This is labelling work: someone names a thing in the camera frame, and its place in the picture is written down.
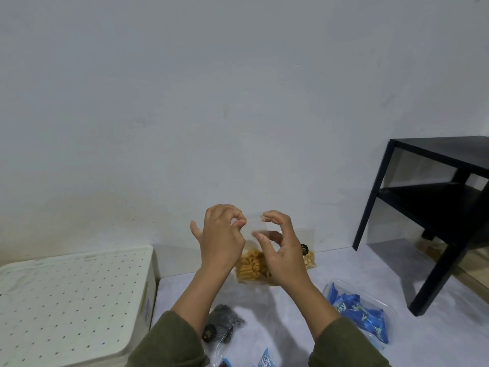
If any clear bag of pale snacks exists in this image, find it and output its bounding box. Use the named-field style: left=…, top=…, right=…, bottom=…
left=299, top=228, right=318, bottom=270

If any white perforated storage box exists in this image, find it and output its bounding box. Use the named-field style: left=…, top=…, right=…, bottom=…
left=0, top=245, right=160, bottom=367

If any person's right hand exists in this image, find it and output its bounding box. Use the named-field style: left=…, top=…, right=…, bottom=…
left=254, top=210, right=312, bottom=287

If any person's left forearm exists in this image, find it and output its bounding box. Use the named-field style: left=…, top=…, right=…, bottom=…
left=128, top=264, right=235, bottom=367

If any clear plastic container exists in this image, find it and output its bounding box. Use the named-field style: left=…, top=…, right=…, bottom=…
left=322, top=280, right=399, bottom=355

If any pile of blue packets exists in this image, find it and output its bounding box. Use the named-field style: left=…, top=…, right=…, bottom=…
left=328, top=283, right=390, bottom=345

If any person's right forearm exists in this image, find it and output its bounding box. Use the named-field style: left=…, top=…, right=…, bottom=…
left=272, top=278, right=393, bottom=367

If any person's left hand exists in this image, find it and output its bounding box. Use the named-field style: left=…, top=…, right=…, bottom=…
left=190, top=204, right=246, bottom=272

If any black side table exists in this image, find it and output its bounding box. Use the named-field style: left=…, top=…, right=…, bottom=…
left=352, top=136, right=489, bottom=317

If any clear bag of dark snacks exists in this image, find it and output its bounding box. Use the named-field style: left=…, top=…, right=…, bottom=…
left=200, top=304, right=247, bottom=358

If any clear bag of yellow stick snacks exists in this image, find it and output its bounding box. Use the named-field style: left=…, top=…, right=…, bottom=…
left=234, top=212, right=292, bottom=286

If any blue and white snack packet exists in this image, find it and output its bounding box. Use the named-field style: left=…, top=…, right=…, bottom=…
left=256, top=347, right=277, bottom=367

